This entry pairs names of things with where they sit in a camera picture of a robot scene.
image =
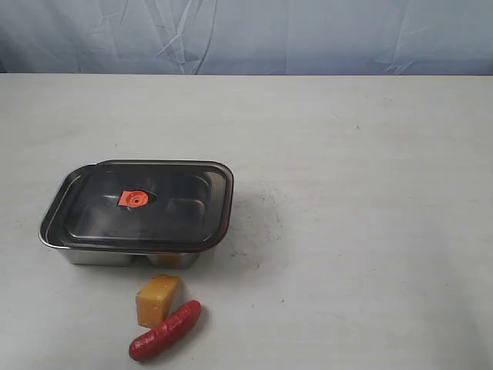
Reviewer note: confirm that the transparent lid with orange valve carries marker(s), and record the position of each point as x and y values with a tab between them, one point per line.
154	216

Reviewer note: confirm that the yellow cheese block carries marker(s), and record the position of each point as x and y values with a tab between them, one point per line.
154	301

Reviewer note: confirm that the red sausage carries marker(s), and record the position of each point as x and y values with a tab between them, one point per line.
167	333

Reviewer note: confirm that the stainless steel lunch box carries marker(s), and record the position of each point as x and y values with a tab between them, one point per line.
96	259

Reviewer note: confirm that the grey backdrop cloth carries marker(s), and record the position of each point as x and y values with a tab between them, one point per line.
248	37

